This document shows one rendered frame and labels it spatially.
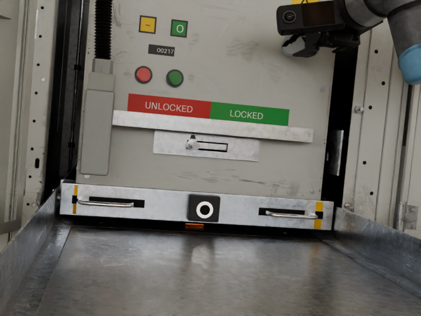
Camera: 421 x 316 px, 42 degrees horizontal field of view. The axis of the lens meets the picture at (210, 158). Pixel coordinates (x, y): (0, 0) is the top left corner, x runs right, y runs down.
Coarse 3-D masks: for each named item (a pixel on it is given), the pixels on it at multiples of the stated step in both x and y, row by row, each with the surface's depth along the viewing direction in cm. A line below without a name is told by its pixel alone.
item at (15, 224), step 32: (0, 0) 87; (32, 0) 95; (0, 32) 91; (32, 32) 96; (0, 64) 92; (32, 64) 97; (0, 96) 93; (0, 128) 94; (0, 160) 95; (0, 192) 96; (0, 224) 92
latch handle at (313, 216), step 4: (264, 212) 108; (268, 212) 107; (272, 216) 106; (276, 216) 106; (280, 216) 106; (284, 216) 106; (288, 216) 106; (292, 216) 106; (296, 216) 106; (300, 216) 106; (304, 216) 107; (308, 216) 107; (312, 216) 107; (316, 216) 108
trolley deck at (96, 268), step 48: (96, 240) 92; (144, 240) 95; (192, 240) 99; (240, 240) 103; (48, 288) 64; (96, 288) 66; (144, 288) 68; (192, 288) 69; (240, 288) 71; (288, 288) 73; (336, 288) 76; (384, 288) 78
